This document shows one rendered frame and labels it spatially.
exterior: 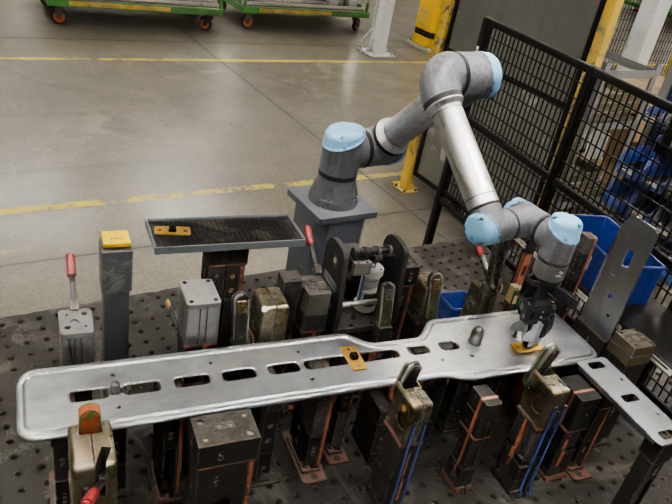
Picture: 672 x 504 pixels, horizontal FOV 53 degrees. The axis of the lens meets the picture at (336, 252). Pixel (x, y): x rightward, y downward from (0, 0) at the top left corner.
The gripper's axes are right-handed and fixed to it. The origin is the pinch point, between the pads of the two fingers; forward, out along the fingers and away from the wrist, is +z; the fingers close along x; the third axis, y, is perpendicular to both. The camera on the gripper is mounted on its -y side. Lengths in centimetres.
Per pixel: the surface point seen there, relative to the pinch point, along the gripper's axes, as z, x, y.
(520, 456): 21.2, 17.3, 7.9
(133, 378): 1, -8, 96
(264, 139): 103, -373, -56
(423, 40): 96, -685, -373
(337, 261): -12, -25, 45
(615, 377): 3.0, 14.5, -17.0
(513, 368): 2.9, 5.7, 8.1
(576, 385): 4.8, 13.0, -6.4
